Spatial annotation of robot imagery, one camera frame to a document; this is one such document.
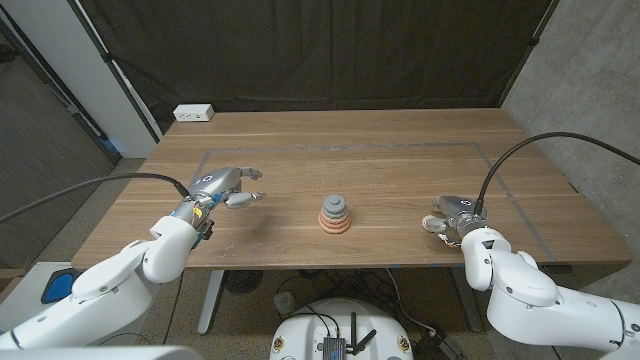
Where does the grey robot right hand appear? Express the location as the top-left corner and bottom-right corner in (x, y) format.
(421, 195), (494, 249)

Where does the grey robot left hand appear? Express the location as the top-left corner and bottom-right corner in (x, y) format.
(172, 166), (267, 229)

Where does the grey toy disc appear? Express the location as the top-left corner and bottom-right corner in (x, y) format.
(322, 194), (347, 215)

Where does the green toy disc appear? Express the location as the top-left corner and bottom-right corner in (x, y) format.
(320, 207), (349, 224)

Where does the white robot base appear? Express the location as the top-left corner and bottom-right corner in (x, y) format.
(269, 298), (415, 360)

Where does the white power strip box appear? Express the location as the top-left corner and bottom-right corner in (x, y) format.
(172, 103), (215, 123)

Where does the grey table leg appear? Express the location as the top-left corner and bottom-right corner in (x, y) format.
(449, 267), (484, 334)

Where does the small black floor fan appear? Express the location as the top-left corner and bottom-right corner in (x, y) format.
(223, 269), (264, 295)

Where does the white table leg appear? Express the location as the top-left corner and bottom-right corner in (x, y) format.
(197, 269), (226, 335)

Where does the grey tape outline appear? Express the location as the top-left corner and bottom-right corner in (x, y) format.
(149, 141), (559, 269)

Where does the round grey floor object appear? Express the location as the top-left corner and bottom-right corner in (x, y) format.
(273, 291), (297, 315)

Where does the black power adapter box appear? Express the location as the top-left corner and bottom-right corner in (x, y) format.
(412, 329), (464, 360)

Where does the black backdrop curtain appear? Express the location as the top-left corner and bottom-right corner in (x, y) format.
(77, 0), (556, 135)

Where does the black backdrop stand pole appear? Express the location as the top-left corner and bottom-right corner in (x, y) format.
(496, 0), (561, 109)
(66, 0), (165, 144)

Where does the grey router with black antennas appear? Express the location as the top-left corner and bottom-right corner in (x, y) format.
(322, 312), (378, 360)

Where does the blue foot pedal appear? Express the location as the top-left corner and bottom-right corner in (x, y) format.
(40, 269), (81, 305)

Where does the white robot torso edge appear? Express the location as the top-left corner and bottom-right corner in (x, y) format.
(0, 345), (204, 360)

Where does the white floor platform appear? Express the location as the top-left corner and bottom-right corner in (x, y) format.
(0, 262), (161, 347)

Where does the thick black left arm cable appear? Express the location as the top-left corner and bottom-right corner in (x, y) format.
(0, 172), (191, 225)

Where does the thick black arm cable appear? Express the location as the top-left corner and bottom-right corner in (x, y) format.
(0, 172), (191, 225)
(474, 131), (640, 216)

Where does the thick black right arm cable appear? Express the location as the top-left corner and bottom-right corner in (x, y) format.
(474, 131), (640, 216)

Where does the thin black left wrist cable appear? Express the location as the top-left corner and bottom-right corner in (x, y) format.
(97, 272), (186, 347)

